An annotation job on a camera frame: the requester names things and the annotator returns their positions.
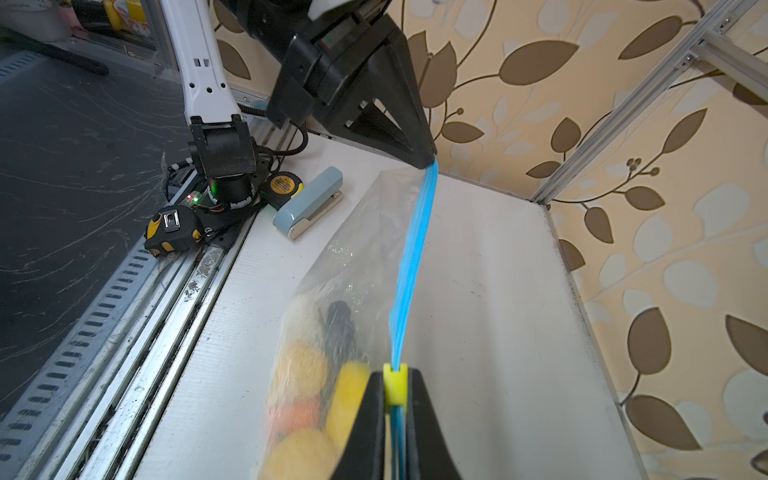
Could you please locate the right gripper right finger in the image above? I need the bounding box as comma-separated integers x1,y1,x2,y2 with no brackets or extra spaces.
405,368,461,480

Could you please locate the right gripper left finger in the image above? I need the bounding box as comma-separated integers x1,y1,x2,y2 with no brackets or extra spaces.
331,372,387,480

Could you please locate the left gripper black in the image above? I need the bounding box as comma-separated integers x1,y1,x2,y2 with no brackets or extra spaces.
223,1,436,169

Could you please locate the yellow red toy peach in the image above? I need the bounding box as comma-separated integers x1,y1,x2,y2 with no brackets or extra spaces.
259,428,339,480

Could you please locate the orange toy tangerine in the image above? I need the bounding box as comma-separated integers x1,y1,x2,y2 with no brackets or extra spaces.
265,395,321,445

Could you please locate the small yellow toy fruit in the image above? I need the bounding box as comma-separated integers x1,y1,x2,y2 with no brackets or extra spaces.
268,341,328,403

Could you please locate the dark toy eggplant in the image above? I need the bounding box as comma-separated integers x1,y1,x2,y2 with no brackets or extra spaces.
324,300,357,367

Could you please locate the clear zip bag blue zipper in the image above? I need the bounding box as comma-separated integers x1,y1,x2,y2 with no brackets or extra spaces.
255,166,438,478

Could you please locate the yellow toy lemon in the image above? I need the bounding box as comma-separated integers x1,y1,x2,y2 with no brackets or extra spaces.
324,361,371,451

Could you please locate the beige toy potato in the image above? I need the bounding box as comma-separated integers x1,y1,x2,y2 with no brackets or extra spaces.
282,294,323,346

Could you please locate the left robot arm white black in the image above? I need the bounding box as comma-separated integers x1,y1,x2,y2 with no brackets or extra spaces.
162,1,437,206

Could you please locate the grey blue flat plate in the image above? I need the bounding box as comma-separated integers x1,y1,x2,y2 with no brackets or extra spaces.
273,166,343,240

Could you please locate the yellow black tape measure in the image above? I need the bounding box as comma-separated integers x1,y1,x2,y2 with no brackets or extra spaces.
259,171,304,210

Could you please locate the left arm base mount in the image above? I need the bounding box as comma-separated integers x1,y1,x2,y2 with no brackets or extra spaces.
160,146,284,248

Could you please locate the yellow black device on rail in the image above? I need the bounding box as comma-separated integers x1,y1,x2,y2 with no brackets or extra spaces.
144,205,204,257

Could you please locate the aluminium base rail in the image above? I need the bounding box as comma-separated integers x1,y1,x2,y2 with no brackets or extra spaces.
0,137,283,480

